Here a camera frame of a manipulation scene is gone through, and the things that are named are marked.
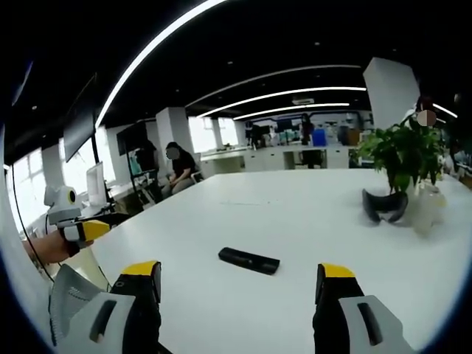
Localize black headset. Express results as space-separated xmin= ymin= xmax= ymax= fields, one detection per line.
xmin=361 ymin=188 xmax=409 ymax=224

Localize white low cabinet row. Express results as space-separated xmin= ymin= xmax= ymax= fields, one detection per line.
xmin=200 ymin=145 xmax=350 ymax=176

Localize clear plastic bag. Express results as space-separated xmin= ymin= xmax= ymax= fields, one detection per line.
xmin=410 ymin=183 xmax=448 ymax=237

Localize black hanging monitor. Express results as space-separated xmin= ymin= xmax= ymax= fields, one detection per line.
xmin=63 ymin=108 xmax=98 ymax=164

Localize black cable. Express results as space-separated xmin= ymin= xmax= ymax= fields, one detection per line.
xmin=10 ymin=164 xmax=57 ymax=283

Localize green potted plant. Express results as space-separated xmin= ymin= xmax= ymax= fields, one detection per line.
xmin=354 ymin=109 xmax=450 ymax=197

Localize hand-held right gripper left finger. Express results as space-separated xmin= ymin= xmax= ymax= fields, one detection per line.
xmin=49 ymin=260 xmax=163 ymax=354

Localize black remote control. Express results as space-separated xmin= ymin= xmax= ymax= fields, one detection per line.
xmin=218 ymin=246 xmax=281 ymax=276

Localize blue bin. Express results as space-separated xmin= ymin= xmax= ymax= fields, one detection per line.
xmin=310 ymin=128 xmax=328 ymax=147

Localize white desktop monitor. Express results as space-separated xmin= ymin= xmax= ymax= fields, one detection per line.
xmin=86 ymin=161 xmax=107 ymax=207

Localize black screen on stand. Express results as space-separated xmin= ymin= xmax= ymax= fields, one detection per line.
xmin=116 ymin=122 xmax=149 ymax=157

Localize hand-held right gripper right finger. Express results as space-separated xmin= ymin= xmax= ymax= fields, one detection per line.
xmin=312 ymin=262 xmax=414 ymax=354

